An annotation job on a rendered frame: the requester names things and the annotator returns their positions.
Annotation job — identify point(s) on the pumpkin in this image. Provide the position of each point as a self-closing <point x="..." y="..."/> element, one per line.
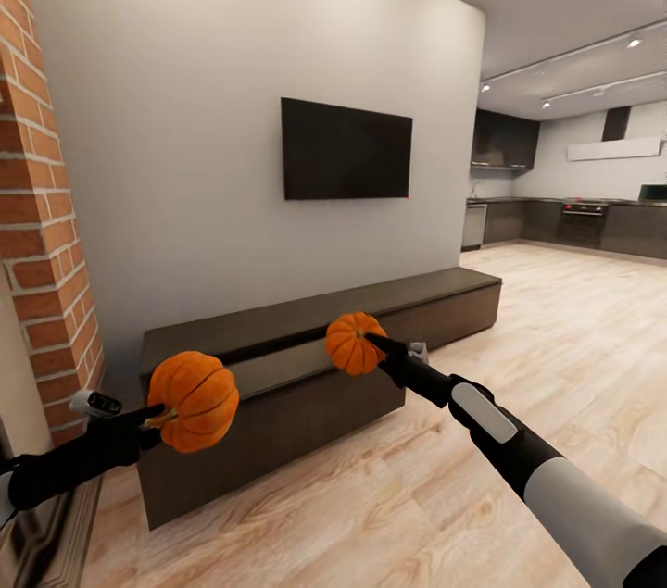
<point x="200" y="401"/>
<point x="348" y="346"/>

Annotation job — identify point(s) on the wood fireplace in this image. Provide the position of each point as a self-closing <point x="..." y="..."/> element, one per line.
<point x="45" y="546"/>

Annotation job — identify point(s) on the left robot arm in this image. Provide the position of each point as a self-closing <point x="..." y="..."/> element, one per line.
<point x="109" y="441"/>

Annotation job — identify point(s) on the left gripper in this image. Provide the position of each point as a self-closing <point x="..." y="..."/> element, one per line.
<point x="108" y="443"/>

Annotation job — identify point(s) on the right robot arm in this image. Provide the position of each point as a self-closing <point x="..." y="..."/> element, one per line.
<point x="611" y="545"/>

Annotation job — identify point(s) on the dishwasher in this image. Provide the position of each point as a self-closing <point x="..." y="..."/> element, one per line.
<point x="474" y="224"/>

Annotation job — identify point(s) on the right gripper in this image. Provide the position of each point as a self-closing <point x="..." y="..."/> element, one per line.
<point x="405" y="370"/>

